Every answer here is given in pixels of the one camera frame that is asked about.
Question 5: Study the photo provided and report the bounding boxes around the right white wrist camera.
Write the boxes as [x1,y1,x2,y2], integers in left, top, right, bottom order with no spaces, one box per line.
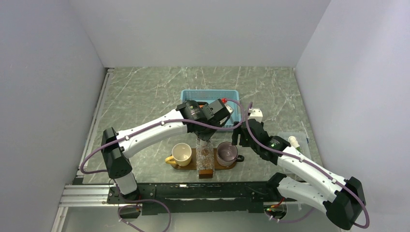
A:
[248,108,263,122]

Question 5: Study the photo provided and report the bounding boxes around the light blue plastic basket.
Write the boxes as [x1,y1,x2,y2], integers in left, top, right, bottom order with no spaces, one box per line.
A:
[180,89,242,128]

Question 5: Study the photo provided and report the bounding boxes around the mauve ceramic cup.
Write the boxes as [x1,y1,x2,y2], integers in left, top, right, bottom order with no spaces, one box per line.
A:
[216,142,245,167]

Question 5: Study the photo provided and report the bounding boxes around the yellow ceramic mug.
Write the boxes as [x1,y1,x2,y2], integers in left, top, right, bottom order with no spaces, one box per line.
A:
[165,143,192,167]

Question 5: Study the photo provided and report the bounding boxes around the clear holder with brown ends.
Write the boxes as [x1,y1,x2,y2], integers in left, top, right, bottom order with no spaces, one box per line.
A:
[196,143,215,179]

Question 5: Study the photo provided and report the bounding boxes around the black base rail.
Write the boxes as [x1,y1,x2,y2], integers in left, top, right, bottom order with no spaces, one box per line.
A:
[107,181,282,216]

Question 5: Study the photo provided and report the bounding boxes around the clear plastic container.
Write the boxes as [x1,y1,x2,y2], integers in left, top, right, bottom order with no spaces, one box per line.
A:
[278,132,310,156]

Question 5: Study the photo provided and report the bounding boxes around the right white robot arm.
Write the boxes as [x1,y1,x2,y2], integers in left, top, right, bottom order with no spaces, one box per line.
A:
[232,119,370,230]

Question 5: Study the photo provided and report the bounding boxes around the brown oval wooden tray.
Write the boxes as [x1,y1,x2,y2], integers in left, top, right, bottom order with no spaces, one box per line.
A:
[168,148,236,170]

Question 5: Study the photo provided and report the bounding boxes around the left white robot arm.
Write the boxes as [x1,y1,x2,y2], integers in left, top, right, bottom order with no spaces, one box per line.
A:
[102,99,234,203]

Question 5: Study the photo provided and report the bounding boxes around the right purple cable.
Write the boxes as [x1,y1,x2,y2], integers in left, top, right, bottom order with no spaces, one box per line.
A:
[244,101,370,230]

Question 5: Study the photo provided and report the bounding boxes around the aluminium frame rail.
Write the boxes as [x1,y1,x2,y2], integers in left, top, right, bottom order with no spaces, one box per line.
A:
[51,68,114,232]

